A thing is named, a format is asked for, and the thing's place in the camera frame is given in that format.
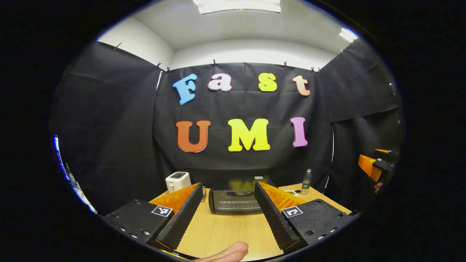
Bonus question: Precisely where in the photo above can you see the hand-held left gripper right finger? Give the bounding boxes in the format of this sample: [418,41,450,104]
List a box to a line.
[254,181,361,253]

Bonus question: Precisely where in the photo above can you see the white toaster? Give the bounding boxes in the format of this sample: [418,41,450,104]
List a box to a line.
[165,171,192,194]

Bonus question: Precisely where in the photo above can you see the small ceiling light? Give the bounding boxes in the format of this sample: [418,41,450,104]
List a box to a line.
[339,28,359,43]

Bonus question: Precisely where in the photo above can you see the clear plastic water bottle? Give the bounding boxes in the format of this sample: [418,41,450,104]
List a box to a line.
[301,168,312,195]

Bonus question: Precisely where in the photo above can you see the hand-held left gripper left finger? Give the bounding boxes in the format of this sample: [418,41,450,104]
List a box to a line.
[103,183,203,251]

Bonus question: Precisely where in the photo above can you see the dark glass bottle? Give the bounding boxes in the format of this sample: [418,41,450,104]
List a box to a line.
[65,164,77,188]

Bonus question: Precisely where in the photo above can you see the white shelf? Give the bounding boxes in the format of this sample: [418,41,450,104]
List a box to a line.
[73,182,97,214]

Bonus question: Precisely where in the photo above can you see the large ceiling light panel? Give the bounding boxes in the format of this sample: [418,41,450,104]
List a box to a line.
[193,0,282,15]

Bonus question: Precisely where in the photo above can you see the black backdrop cloth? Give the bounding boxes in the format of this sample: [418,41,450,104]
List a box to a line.
[49,40,404,215]

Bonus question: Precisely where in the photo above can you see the black electric oven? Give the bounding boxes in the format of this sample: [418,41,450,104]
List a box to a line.
[208,176,280,214]

